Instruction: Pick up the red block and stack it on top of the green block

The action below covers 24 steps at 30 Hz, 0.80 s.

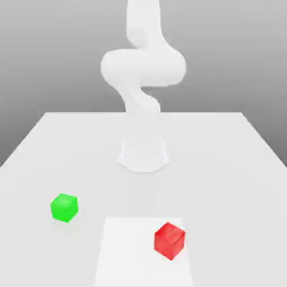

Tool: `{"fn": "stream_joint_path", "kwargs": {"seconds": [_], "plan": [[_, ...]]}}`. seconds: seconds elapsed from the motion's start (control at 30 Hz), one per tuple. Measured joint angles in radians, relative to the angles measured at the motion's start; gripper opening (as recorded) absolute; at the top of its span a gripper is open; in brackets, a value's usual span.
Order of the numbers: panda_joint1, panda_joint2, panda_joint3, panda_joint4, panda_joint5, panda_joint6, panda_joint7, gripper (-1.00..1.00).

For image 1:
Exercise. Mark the small green cube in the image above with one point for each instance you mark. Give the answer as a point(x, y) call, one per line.
point(64, 207)

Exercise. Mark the small red cube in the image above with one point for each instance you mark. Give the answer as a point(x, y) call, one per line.
point(169, 241)

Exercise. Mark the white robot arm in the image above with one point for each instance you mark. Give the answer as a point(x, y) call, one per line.
point(143, 67)

